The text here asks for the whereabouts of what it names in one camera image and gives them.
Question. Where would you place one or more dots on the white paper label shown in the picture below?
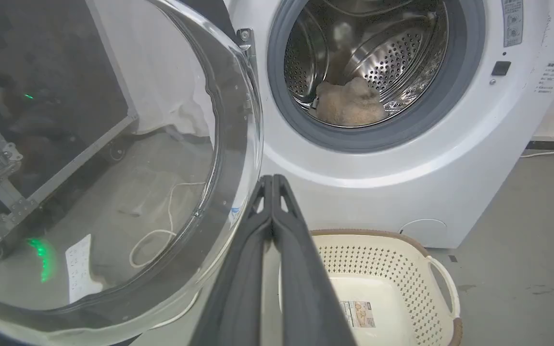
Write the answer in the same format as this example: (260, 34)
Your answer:
(81, 269)

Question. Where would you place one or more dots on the black flight case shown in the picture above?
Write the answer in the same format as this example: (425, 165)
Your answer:
(31, 120)

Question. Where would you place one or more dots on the cream perforated laundry basket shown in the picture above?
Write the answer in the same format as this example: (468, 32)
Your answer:
(392, 283)

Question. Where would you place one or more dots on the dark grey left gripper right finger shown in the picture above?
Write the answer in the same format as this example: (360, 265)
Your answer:
(306, 288)

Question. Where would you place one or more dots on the white front-load washing machine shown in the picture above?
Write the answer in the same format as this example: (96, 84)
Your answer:
(402, 182)

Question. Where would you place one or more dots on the beige fluffy cloth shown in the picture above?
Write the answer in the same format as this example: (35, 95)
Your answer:
(350, 104)

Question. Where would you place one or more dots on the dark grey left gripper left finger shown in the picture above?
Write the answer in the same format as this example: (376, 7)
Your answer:
(238, 288)

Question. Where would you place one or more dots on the transparent washer door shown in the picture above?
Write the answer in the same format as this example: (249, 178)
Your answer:
(113, 158)

